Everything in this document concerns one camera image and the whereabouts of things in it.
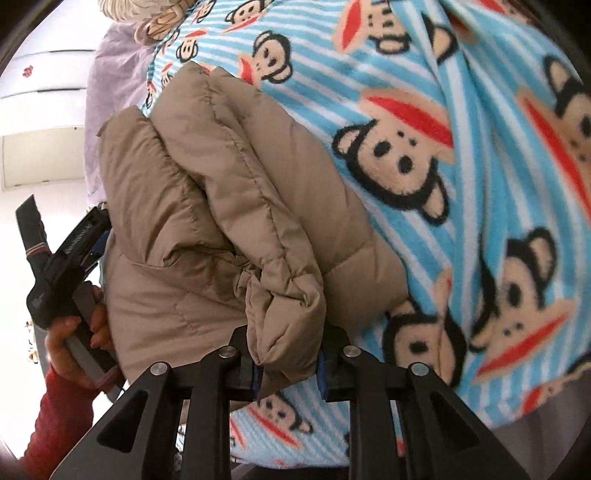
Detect blue monkey print blanket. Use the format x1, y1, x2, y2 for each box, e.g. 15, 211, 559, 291
141, 0, 591, 469

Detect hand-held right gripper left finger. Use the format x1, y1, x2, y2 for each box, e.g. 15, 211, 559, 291
48, 325, 260, 480

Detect beige round pillow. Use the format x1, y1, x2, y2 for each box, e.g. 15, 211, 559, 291
99, 0, 139, 20

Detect purple fleece blanket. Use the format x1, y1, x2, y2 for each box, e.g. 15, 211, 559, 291
84, 21, 160, 208

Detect person's left hand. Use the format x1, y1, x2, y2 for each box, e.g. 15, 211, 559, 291
44, 285, 116, 389

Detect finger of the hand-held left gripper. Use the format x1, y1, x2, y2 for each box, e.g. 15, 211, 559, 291
55, 207, 113, 269

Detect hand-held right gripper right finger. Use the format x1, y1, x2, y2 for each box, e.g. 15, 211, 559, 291
316, 323, 532, 480

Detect tan puffer jacket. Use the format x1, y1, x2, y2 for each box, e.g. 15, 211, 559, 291
96, 61, 409, 411

